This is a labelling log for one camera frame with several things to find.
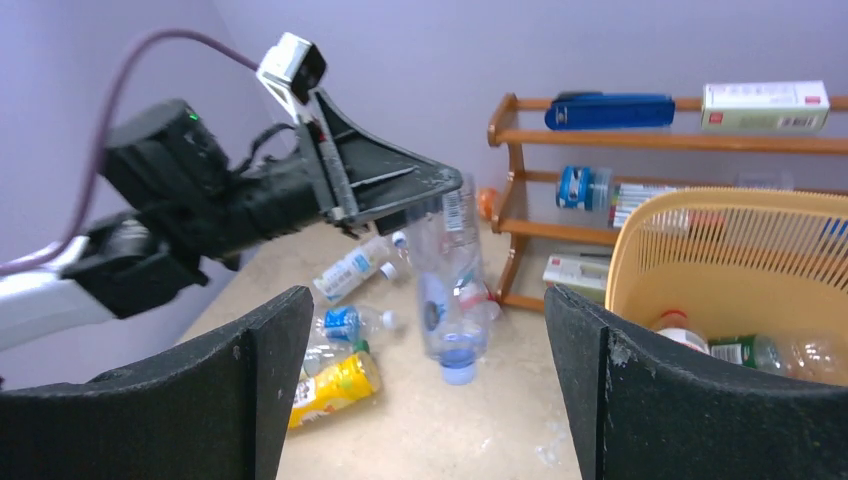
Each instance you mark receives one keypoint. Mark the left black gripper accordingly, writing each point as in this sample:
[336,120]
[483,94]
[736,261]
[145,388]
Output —
[337,171]

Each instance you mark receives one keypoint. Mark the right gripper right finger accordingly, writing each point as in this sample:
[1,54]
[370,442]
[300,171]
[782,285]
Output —
[641,406]

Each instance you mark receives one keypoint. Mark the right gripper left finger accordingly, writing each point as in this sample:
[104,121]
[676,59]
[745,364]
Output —
[213,407]

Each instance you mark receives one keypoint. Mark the red label bottle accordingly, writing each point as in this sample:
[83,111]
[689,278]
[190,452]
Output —
[675,325]
[475,298]

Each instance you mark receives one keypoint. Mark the clear bottle dark green label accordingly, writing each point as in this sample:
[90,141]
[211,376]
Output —
[808,355]

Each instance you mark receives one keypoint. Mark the yellow plastic bin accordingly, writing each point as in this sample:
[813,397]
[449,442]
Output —
[737,261]

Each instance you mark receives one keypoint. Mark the green label bottle green cap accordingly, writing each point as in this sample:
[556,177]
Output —
[322,355]

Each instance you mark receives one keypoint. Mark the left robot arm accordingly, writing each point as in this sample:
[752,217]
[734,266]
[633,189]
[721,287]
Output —
[186,205]

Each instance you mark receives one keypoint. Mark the clear bottle white blue cap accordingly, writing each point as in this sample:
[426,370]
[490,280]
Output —
[389,271]

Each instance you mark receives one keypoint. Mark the yellow juice bottle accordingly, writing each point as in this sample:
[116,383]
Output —
[335,388]

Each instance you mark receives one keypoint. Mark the white label bottle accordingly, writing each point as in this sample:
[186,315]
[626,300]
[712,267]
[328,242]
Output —
[350,272]

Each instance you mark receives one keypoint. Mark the orange label bottle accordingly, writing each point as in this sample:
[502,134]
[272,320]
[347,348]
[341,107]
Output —
[486,199]

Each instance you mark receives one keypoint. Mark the white box lower shelf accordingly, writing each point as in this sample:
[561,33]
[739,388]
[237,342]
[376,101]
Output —
[585,275]

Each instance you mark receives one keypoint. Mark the wooden shelf rack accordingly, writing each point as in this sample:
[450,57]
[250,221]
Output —
[518,210]

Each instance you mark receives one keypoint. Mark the coloured marker pack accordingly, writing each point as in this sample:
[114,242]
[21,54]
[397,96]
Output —
[629,196]

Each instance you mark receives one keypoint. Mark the blue stapler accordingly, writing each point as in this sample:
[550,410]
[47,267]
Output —
[573,111]

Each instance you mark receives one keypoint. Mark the white green box top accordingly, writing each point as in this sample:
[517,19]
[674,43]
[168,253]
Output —
[784,107]

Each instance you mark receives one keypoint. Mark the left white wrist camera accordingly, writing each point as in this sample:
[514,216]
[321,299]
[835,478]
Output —
[289,70]

